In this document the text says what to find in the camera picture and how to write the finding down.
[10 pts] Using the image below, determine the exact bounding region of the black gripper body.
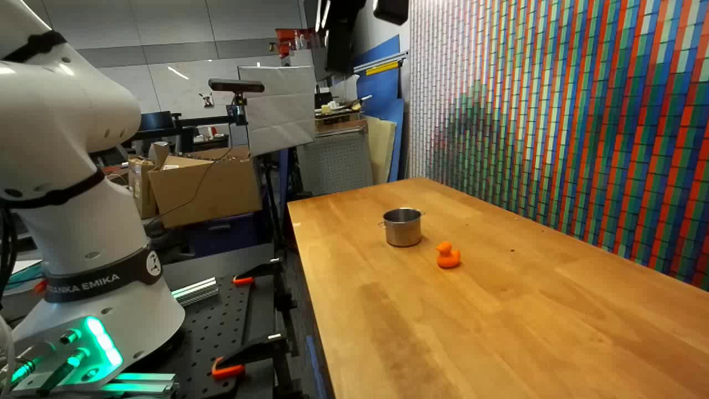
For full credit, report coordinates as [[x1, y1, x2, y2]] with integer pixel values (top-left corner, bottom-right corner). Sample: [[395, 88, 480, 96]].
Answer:
[[323, 0, 370, 76]]

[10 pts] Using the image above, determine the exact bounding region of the orange rubber duck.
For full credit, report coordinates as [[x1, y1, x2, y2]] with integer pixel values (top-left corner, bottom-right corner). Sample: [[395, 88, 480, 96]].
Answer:
[[434, 239, 462, 273]]

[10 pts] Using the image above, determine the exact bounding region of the small steel pot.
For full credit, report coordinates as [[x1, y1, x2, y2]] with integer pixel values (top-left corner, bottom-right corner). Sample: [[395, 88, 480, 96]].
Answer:
[[381, 206, 426, 251]]

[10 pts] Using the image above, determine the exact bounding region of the white panel board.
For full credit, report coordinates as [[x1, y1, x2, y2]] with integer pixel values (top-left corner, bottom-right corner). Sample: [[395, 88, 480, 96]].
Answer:
[[234, 59, 319, 156]]

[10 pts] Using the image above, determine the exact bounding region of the grey cabinet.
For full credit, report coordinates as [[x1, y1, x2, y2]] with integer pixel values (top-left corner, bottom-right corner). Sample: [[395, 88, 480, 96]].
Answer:
[[294, 131, 375, 199]]

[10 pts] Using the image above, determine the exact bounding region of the brown cardboard box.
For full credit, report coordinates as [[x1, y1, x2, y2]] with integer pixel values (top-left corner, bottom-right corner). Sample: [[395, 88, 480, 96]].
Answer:
[[129, 144, 264, 230]]

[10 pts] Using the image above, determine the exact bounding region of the silver aluminium extrusion bar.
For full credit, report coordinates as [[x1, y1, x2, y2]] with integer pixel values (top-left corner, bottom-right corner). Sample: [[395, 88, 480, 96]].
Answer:
[[170, 274, 222, 308]]

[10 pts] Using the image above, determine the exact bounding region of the black perforated breadboard base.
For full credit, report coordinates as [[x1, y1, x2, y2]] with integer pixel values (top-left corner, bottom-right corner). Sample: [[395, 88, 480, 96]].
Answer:
[[108, 258, 296, 399]]

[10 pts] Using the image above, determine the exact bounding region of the black stereo camera on tripod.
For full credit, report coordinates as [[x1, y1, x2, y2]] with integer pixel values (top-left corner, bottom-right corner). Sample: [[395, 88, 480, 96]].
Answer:
[[205, 77, 268, 151]]

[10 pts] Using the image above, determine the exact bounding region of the orange handled black clamp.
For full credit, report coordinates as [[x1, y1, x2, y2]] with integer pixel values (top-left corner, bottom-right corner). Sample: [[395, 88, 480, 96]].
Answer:
[[230, 257, 285, 291], [207, 333, 290, 384]]

